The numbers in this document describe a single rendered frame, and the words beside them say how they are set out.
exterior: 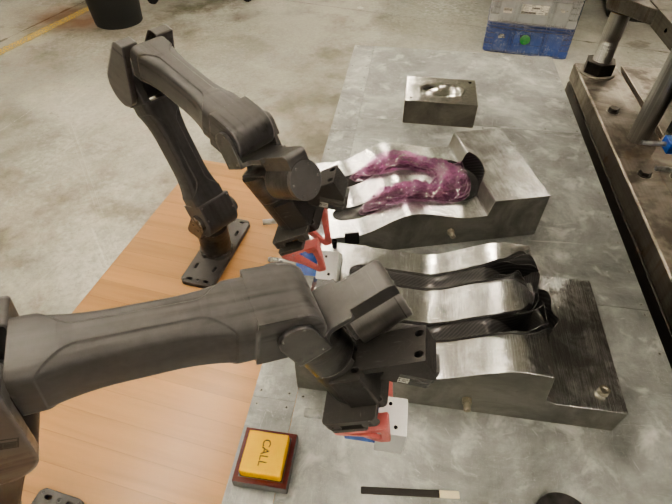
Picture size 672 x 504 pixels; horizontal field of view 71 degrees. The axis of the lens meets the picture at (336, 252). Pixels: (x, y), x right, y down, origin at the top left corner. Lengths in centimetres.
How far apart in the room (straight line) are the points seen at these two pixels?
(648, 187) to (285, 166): 101
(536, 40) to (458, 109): 264
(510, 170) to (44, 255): 200
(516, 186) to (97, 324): 86
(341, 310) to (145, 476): 46
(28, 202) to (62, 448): 205
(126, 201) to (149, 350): 221
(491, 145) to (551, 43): 290
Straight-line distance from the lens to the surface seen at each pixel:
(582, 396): 83
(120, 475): 83
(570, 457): 85
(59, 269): 237
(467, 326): 79
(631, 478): 88
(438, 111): 141
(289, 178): 64
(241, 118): 70
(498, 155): 114
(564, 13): 398
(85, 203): 267
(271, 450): 74
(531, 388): 77
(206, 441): 81
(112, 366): 41
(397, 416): 63
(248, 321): 40
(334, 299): 46
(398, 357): 49
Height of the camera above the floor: 153
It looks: 46 degrees down
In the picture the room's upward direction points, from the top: straight up
